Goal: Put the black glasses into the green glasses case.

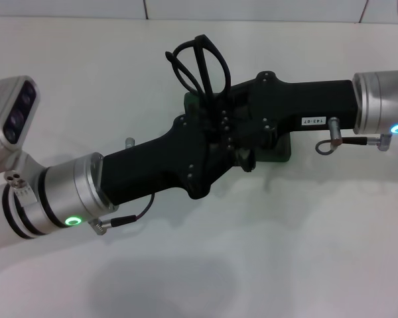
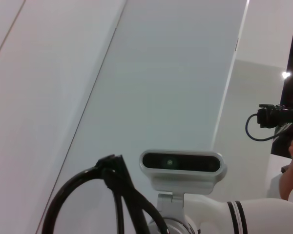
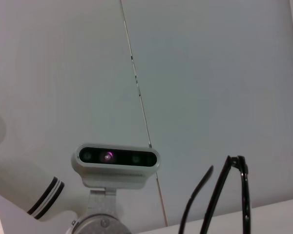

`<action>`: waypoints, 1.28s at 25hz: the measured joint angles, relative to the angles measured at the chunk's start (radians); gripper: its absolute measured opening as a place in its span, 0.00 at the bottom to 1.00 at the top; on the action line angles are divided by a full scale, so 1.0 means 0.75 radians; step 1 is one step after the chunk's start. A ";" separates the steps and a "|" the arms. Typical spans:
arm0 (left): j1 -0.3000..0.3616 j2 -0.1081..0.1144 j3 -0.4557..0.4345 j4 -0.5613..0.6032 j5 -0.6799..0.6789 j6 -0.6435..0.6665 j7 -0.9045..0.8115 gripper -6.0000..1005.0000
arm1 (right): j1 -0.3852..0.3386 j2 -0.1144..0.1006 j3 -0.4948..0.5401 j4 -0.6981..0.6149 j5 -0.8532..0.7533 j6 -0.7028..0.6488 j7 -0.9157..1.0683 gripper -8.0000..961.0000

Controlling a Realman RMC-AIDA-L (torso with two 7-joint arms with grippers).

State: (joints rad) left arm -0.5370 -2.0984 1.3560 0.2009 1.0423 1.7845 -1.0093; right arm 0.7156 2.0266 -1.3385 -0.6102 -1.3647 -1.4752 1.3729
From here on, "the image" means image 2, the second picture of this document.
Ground black background camera rig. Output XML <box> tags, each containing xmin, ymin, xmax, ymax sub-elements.
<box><xmin>256</xmin><ymin>103</ymin><xmax>293</xmax><ymax>156</ymax></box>

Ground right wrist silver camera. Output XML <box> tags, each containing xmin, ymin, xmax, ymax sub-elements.
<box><xmin>138</xmin><ymin>149</ymin><xmax>228</xmax><ymax>218</ymax></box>

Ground black thin-frame glasses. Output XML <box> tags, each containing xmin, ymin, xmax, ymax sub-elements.
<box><xmin>41</xmin><ymin>154</ymin><xmax>169</xmax><ymax>234</ymax></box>

